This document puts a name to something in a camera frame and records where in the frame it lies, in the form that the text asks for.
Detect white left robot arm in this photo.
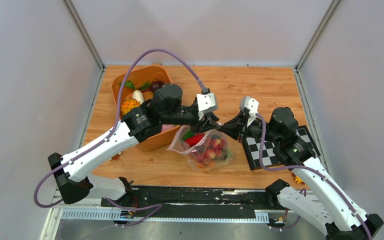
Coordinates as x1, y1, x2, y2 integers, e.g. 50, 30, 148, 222
48, 83, 220, 207

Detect white slotted cable duct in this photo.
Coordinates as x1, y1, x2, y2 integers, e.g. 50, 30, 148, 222
61, 208, 270, 224

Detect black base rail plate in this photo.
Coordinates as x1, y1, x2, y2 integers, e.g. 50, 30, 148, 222
125, 185, 299, 220

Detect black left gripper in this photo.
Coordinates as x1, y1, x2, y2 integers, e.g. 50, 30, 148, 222
162, 106, 222, 136

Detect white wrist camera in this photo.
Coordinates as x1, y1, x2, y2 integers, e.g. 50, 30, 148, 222
196, 92, 218, 121
239, 96, 259, 127

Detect red chili toy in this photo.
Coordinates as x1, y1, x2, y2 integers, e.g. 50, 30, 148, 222
184, 133, 205, 147

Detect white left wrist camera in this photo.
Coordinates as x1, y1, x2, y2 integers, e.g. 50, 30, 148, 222
196, 92, 218, 121

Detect black white checkerboard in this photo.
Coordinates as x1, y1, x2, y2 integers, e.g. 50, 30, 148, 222
242, 125, 320, 171

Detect colourful toy block stack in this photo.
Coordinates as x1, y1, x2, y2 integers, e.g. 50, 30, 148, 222
110, 152, 122, 161

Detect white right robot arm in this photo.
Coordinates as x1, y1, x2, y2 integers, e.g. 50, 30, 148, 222
219, 107, 384, 240

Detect green leaf toy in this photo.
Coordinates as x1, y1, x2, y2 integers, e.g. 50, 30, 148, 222
118, 80, 136, 90
138, 81, 152, 92

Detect clear zip top bag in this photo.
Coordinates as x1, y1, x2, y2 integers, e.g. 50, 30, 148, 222
166, 126, 234, 171

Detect toy pineapple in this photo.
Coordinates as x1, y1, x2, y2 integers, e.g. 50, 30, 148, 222
120, 99, 141, 115

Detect purple onion toy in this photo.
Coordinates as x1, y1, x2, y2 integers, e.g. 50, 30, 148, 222
161, 124, 176, 132

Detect orange plastic basket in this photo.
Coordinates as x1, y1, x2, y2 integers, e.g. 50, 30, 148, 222
121, 65, 180, 151

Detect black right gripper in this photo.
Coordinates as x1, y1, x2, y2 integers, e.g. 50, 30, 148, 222
220, 110, 281, 144

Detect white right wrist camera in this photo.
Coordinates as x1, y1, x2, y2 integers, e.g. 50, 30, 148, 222
239, 96, 259, 127

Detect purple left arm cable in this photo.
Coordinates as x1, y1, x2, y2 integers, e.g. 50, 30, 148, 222
33, 48, 210, 228

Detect orange yellow toy block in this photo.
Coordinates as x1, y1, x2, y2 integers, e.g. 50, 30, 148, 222
294, 176, 304, 184

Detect green bell pepper toy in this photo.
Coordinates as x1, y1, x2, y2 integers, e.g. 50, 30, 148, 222
181, 130, 195, 141

